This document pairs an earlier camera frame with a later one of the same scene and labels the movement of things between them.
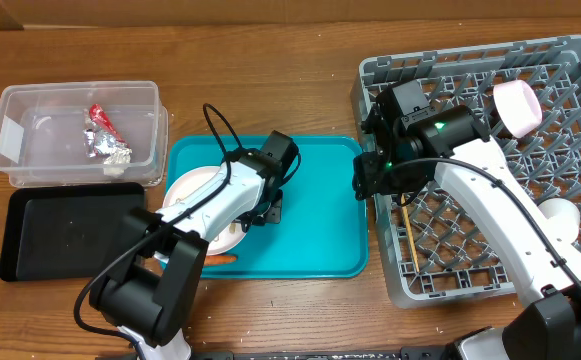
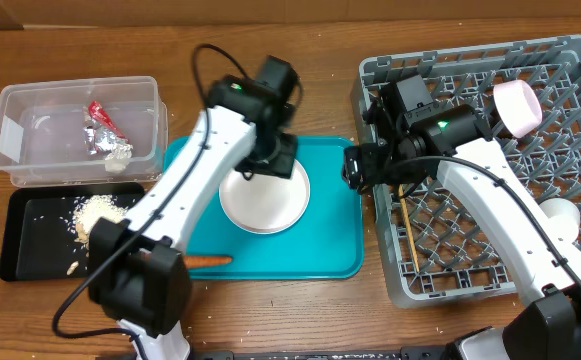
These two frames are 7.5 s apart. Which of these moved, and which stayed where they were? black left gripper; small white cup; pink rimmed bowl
Moved: black left gripper
Stayed: pink rimmed bowl; small white cup
